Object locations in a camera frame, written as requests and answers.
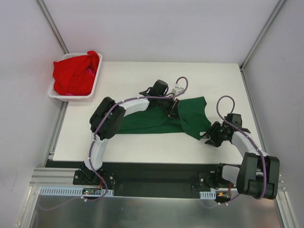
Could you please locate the slotted cable duct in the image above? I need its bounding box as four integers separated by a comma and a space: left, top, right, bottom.
199, 190, 217, 200
39, 187, 114, 197

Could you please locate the green t shirt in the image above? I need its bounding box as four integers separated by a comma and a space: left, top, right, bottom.
118, 96, 211, 140

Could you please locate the right slotted cable duct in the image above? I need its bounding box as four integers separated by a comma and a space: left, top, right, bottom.
199, 190, 217, 200

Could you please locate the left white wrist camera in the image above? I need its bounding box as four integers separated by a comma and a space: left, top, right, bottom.
171, 83, 184, 95

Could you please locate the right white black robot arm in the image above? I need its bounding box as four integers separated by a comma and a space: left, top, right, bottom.
202, 114, 280, 200

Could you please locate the right aluminium frame post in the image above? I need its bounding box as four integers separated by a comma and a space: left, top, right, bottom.
239, 0, 288, 72

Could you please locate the red t shirt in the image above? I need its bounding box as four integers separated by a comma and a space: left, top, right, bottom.
53, 50, 100, 96

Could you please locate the left slotted cable duct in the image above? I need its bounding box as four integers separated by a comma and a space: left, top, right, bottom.
39, 187, 114, 197

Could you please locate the left aluminium frame post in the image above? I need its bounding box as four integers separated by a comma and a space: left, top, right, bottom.
35, 0, 69, 54

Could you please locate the aluminium frame post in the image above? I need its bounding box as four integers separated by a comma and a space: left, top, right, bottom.
239, 0, 288, 72
35, 0, 69, 54

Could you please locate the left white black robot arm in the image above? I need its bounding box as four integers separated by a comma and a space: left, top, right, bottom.
80, 80, 185, 185

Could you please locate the white plastic basket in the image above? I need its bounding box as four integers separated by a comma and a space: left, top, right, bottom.
48, 53, 103, 102

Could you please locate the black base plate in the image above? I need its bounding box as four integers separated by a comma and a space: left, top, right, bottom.
46, 161, 234, 199

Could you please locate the aluminium rail beam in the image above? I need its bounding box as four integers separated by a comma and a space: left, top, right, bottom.
29, 167, 76, 187

